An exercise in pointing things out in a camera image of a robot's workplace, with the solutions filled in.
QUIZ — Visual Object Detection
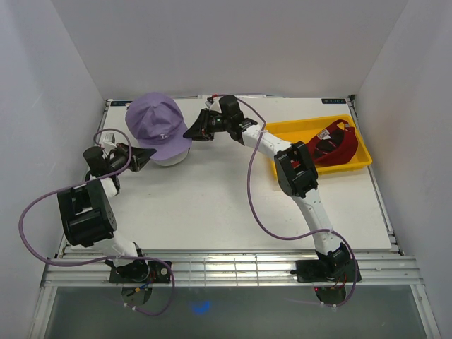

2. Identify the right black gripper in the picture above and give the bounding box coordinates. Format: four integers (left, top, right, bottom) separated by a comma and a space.
182, 109, 230, 143

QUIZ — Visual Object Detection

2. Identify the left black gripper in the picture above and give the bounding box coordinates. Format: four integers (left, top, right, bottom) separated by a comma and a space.
107, 143, 157, 176

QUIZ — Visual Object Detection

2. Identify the white baseball cap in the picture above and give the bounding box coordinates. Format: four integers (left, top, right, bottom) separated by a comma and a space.
153, 148, 190, 167

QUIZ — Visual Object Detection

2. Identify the lavender cap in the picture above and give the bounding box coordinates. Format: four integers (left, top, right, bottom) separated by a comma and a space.
125, 92, 192, 161

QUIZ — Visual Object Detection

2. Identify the red cap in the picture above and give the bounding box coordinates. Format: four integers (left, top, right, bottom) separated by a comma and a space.
307, 119, 358, 167

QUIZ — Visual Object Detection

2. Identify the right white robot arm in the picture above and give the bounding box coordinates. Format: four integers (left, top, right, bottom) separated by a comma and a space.
184, 95, 358, 280

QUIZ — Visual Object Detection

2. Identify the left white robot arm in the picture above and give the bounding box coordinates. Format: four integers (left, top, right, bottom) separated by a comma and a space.
57, 143, 156, 283

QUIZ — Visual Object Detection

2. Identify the yellow plastic tray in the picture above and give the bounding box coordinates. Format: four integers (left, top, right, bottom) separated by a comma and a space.
266, 115, 372, 174

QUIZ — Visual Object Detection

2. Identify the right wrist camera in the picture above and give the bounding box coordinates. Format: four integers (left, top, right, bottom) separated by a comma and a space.
205, 95, 221, 112

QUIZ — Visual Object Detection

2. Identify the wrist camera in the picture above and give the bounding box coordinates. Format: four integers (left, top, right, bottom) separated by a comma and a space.
205, 95, 221, 112
99, 132, 116, 150

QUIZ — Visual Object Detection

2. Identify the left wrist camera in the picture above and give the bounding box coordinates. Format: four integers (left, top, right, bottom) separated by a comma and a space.
99, 132, 116, 150

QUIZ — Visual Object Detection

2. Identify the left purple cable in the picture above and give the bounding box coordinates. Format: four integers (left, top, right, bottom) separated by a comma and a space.
18, 129, 176, 317

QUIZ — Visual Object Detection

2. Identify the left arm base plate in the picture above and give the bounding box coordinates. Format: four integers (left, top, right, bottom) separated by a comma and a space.
109, 260, 172, 284

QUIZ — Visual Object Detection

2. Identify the aluminium frame rail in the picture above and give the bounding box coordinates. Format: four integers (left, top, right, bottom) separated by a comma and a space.
42, 252, 424, 287

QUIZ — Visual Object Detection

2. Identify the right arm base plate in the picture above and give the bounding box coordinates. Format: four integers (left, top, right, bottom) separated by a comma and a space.
290, 260, 355, 283

